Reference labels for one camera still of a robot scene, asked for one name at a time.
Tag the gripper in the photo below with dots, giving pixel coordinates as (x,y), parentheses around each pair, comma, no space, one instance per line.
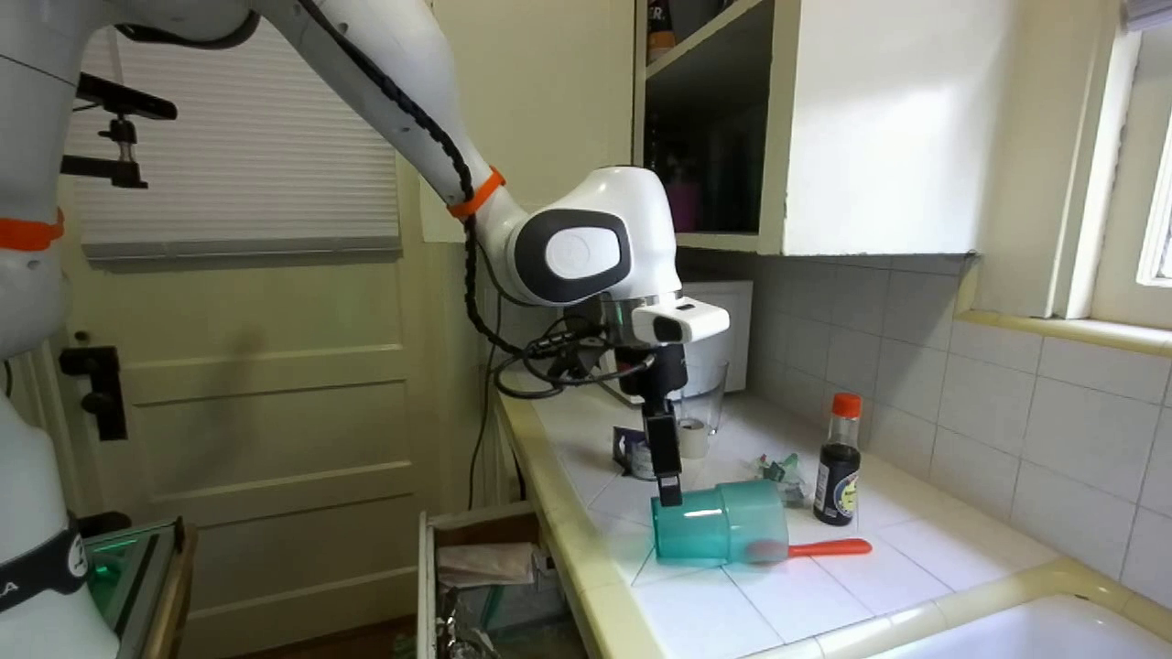
(661,371)

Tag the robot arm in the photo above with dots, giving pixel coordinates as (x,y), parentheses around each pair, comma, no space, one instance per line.
(394,64)

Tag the small white cup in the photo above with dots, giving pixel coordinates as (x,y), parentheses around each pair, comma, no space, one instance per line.
(693,441)

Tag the pink cup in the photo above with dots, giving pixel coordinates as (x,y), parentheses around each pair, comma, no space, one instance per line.
(683,206)

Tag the translucent blue plastic cup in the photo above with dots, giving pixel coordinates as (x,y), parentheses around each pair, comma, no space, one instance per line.
(723,526)

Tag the clear drinking glass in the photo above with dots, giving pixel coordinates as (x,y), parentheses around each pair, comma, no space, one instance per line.
(707,394)

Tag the white countertop appliance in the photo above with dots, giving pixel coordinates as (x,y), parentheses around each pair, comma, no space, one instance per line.
(728,329)

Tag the small dark packet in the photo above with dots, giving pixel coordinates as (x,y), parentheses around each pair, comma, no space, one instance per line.
(632,453)

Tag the crumpled clear wrapper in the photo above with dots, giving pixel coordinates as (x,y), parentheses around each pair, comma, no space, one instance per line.
(780,471)

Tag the dark sauce bottle orange cap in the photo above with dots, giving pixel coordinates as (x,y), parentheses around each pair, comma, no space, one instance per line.
(836,480)

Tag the folded beige cloth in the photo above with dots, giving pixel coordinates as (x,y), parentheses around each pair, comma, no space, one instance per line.
(485,563)

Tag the drawer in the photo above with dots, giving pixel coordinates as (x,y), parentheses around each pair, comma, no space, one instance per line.
(476,567)

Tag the bottle with dark label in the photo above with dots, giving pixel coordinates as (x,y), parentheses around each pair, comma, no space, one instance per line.
(660,32)

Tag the cream panel door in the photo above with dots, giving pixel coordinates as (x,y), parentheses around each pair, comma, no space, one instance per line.
(275,412)

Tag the sink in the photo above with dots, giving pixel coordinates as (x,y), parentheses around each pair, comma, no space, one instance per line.
(1035,636)

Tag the white window blind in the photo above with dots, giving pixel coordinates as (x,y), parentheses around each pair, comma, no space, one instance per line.
(247,156)

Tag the window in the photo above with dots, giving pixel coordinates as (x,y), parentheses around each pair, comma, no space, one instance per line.
(1149,183)

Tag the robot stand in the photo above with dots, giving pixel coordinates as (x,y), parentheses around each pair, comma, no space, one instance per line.
(146,577)

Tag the black door lock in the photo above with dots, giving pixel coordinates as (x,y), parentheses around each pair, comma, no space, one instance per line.
(99,384)

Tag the cream wall cabinet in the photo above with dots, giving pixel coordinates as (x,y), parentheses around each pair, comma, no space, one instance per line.
(870,128)

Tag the camera on mount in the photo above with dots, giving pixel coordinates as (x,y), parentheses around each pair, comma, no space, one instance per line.
(124,101)

